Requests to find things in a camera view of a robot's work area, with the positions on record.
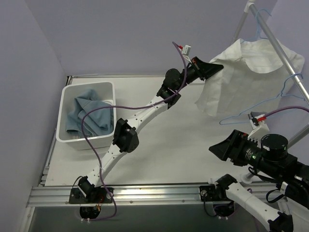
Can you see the white plastic bin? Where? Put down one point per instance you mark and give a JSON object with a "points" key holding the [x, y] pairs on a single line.
{"points": [[106, 93]]}

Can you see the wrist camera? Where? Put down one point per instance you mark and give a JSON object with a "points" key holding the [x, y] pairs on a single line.
{"points": [[186, 50], [259, 126]]}

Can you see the metal clothes rack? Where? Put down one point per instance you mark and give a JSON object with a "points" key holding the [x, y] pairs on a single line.
{"points": [[296, 77]]}

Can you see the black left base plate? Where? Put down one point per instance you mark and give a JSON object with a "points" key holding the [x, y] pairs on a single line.
{"points": [[100, 195]]}

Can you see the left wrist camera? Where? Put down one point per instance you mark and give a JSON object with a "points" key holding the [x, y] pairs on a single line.
{"points": [[186, 50]]}

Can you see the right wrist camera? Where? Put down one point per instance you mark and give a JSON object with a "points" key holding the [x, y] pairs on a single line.
{"points": [[259, 126]]}

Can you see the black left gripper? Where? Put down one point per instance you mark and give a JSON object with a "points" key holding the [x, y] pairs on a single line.
{"points": [[198, 69]]}

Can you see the white shirt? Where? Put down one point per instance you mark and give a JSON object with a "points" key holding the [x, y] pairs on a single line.
{"points": [[253, 78]]}

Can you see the light blue denim skirt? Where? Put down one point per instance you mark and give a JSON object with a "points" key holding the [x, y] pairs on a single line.
{"points": [[91, 117]]}

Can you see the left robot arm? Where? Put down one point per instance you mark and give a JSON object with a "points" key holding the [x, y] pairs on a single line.
{"points": [[87, 189]]}

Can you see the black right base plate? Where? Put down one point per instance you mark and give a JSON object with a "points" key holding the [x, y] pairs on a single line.
{"points": [[211, 193]]}

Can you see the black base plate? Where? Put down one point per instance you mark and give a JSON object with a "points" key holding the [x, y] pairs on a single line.
{"points": [[211, 193], [100, 195]]}

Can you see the aluminium mounting rail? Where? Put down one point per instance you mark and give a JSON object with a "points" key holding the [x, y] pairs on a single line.
{"points": [[124, 195]]}

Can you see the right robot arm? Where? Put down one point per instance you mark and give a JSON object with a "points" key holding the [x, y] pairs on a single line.
{"points": [[271, 157]]}

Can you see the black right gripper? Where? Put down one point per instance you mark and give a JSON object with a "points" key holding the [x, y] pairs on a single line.
{"points": [[234, 147]]}

